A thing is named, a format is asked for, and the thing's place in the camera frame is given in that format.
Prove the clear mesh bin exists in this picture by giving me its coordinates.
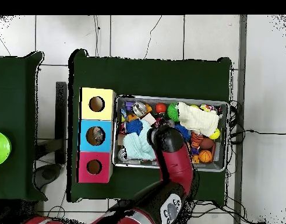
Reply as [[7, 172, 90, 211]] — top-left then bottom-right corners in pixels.
[[113, 94, 229, 173]]

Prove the orange mini basketball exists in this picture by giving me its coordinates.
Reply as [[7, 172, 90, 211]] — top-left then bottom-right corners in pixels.
[[199, 149, 213, 164]]

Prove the black cable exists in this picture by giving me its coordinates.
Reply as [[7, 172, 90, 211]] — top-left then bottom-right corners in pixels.
[[230, 128, 286, 140]]

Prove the cream yellow cloth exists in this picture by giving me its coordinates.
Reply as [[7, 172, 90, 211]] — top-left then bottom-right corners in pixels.
[[176, 101, 222, 137]]

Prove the mint green cloth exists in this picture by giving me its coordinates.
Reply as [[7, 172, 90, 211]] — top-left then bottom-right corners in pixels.
[[122, 120, 157, 161]]

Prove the dark green table cloth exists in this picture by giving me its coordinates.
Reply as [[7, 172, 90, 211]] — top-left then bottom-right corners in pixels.
[[68, 48, 233, 204], [0, 51, 45, 202]]

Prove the crushed silver can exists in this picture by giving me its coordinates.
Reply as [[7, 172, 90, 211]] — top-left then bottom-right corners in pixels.
[[132, 101, 148, 117]]

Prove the wooden box with three holes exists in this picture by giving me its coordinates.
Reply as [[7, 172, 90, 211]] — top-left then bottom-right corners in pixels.
[[77, 87, 117, 184]]

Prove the tiger striped toy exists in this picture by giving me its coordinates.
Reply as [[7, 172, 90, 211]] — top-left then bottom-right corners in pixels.
[[191, 132, 205, 148]]

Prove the bright green bowl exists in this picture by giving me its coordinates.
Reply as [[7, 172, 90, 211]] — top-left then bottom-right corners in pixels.
[[0, 130, 12, 167]]

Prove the blue spiky ball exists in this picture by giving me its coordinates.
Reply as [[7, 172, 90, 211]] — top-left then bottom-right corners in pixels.
[[126, 118, 144, 136], [175, 124, 193, 141]]

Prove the green spiky ball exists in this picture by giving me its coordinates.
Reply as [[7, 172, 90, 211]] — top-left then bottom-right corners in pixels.
[[166, 102, 181, 123]]

